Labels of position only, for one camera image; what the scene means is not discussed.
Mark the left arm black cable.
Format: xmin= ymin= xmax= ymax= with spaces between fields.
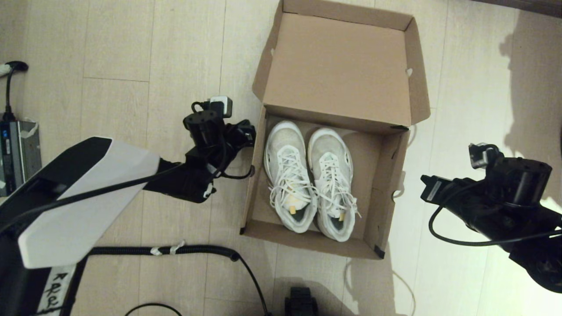
xmin=0 ymin=101 xmax=256 ymax=233

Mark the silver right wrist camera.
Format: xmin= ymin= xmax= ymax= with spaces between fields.
xmin=468 ymin=143 xmax=503 ymax=170

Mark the white laced sneaker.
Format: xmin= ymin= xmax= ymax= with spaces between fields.
xmin=263 ymin=120 xmax=318 ymax=234
xmin=307 ymin=127 xmax=362 ymax=243

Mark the black power plug cord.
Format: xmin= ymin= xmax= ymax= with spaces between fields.
xmin=0 ymin=61 xmax=29 ymax=122

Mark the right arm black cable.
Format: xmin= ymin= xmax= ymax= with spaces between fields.
xmin=428 ymin=180 xmax=562 ymax=247

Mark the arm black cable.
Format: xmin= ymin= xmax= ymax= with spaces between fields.
xmin=428 ymin=180 xmax=562 ymax=247
xmin=0 ymin=101 xmax=256 ymax=233

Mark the black coiled cable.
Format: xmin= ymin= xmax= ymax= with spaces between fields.
xmin=86 ymin=241 xmax=273 ymax=316

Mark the grey power supply unit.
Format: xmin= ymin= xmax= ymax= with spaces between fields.
xmin=0 ymin=119 xmax=42 ymax=197

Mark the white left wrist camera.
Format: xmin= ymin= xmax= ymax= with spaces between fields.
xmin=209 ymin=96 xmax=233 ymax=118

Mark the brown cardboard shoe box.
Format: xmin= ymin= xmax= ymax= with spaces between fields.
xmin=239 ymin=0 xmax=432 ymax=260

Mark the thin black cable loop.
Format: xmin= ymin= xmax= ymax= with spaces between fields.
xmin=124 ymin=302 xmax=183 ymax=316

